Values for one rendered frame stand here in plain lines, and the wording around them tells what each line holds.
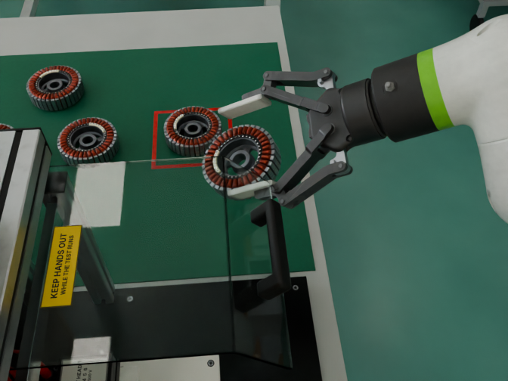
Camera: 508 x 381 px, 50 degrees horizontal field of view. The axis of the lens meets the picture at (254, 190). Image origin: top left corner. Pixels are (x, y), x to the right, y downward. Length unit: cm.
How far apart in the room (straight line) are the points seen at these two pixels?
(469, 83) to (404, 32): 211
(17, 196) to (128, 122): 59
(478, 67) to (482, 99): 3
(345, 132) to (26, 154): 36
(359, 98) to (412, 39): 205
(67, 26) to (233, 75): 44
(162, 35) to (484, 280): 123
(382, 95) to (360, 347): 116
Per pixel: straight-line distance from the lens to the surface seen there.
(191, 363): 83
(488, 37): 62
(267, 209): 61
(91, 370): 70
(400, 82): 63
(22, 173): 62
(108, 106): 121
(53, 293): 58
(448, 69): 62
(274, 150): 76
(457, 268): 191
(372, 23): 275
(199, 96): 120
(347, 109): 65
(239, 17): 142
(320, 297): 91
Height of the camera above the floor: 155
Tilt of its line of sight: 52 degrees down
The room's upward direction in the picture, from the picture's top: straight up
